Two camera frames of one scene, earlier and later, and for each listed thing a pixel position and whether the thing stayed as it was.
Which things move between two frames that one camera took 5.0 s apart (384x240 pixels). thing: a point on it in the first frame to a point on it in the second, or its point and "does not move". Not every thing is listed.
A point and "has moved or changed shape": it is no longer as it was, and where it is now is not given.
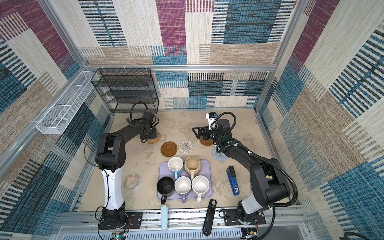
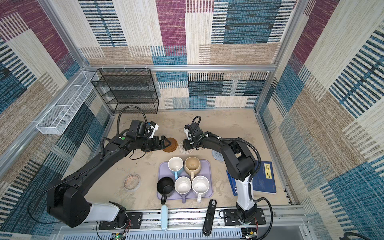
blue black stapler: x=231 y=174 does not move
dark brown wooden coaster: x=168 y=149 has moved or changed shape
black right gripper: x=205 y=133 to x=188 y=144
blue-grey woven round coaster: x=219 y=156 does not move
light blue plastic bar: x=164 y=217 does not move
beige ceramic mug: x=192 y=165 does not move
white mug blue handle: x=175 y=165 does not move
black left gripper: x=144 y=138 to x=157 y=146
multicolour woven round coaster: x=186 y=147 does not move
